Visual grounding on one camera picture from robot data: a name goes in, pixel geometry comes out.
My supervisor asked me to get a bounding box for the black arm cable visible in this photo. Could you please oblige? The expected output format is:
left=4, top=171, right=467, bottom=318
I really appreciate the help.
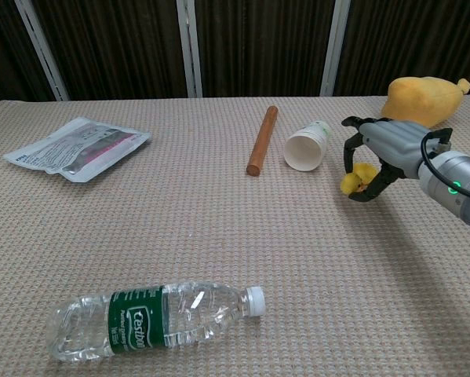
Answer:
left=420, top=127, right=470, bottom=204

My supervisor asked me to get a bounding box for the brown wooden stick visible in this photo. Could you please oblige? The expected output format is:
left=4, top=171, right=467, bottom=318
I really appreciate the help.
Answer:
left=246, top=104, right=279, bottom=177

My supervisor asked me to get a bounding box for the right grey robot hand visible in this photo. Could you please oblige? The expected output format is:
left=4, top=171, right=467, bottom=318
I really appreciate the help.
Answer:
left=341, top=115, right=432, bottom=203

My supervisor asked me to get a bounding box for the yellow plush toy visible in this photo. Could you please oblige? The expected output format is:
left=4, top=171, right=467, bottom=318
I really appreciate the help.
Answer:
left=381, top=76, right=470, bottom=128

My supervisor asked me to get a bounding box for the small yellow rubber duck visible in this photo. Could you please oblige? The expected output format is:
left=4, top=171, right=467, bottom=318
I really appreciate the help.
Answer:
left=339, top=172, right=365, bottom=196

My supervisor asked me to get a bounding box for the white paper cup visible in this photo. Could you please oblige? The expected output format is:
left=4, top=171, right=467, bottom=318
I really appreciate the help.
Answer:
left=283, top=119, right=332, bottom=172

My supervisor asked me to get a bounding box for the white printed foil packet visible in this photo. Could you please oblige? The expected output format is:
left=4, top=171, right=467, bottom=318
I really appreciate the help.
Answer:
left=2, top=116, right=152, bottom=184

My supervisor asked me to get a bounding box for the beige woven tablecloth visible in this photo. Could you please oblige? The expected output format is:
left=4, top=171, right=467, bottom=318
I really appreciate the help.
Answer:
left=0, top=95, right=470, bottom=377

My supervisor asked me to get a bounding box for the clear green-label water bottle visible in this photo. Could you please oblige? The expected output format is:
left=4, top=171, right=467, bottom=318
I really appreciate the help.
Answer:
left=46, top=280, right=267, bottom=364

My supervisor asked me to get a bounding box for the white slotted metal rail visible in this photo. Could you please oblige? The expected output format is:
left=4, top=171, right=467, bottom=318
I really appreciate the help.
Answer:
left=13, top=0, right=70, bottom=102
left=319, top=0, right=352, bottom=97
left=175, top=0, right=203, bottom=98

